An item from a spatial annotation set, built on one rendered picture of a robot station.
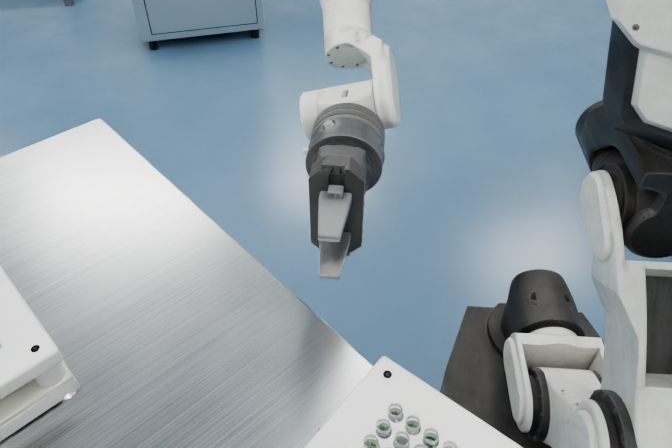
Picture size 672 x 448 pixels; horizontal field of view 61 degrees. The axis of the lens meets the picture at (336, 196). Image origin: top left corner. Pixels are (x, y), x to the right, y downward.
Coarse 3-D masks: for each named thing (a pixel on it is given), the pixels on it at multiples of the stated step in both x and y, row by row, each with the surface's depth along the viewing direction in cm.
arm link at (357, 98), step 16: (368, 80) 72; (304, 96) 73; (320, 96) 72; (336, 96) 71; (352, 96) 70; (368, 96) 69; (304, 112) 72; (320, 112) 71; (336, 112) 65; (352, 112) 65; (368, 112) 66; (304, 128) 73
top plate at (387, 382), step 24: (384, 360) 53; (360, 384) 51; (384, 384) 51; (408, 384) 51; (360, 408) 49; (384, 408) 49; (408, 408) 49; (432, 408) 49; (456, 408) 49; (336, 432) 48; (360, 432) 48; (456, 432) 48; (480, 432) 48
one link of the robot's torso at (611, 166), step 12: (612, 156) 87; (600, 168) 89; (612, 168) 85; (624, 168) 83; (612, 180) 83; (624, 180) 81; (624, 192) 81; (636, 192) 80; (648, 192) 79; (624, 204) 81; (636, 204) 80; (648, 204) 79; (624, 216) 81
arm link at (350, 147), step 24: (336, 120) 64; (360, 120) 64; (312, 144) 64; (336, 144) 63; (360, 144) 62; (312, 168) 57; (336, 168) 55; (360, 168) 57; (312, 192) 57; (360, 192) 57; (312, 216) 59; (360, 216) 59; (312, 240) 62; (360, 240) 61
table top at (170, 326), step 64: (0, 192) 81; (64, 192) 81; (128, 192) 81; (0, 256) 72; (64, 256) 72; (128, 256) 72; (192, 256) 72; (64, 320) 65; (128, 320) 65; (192, 320) 65; (256, 320) 65; (320, 320) 65; (128, 384) 59; (192, 384) 59; (256, 384) 59; (320, 384) 59
